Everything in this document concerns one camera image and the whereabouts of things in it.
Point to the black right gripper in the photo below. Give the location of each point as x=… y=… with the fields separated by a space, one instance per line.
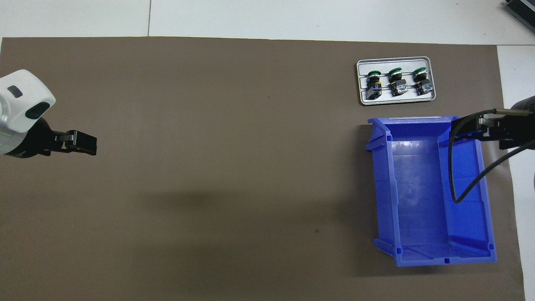
x=518 y=125

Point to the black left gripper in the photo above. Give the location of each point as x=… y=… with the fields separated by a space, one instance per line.
x=35 y=140

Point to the green push button switch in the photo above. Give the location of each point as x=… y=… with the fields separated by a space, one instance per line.
x=420 y=77
x=373 y=79
x=396 y=77

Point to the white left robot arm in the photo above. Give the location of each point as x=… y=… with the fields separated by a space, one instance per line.
x=21 y=104

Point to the blue plastic storage bin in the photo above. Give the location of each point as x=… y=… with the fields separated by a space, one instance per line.
x=418 y=188

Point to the grey metal tray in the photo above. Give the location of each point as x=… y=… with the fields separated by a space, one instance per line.
x=401 y=63

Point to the brown table mat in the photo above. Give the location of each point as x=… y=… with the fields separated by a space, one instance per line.
x=209 y=125

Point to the grey ridged metal device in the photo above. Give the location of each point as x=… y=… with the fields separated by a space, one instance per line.
x=524 y=8

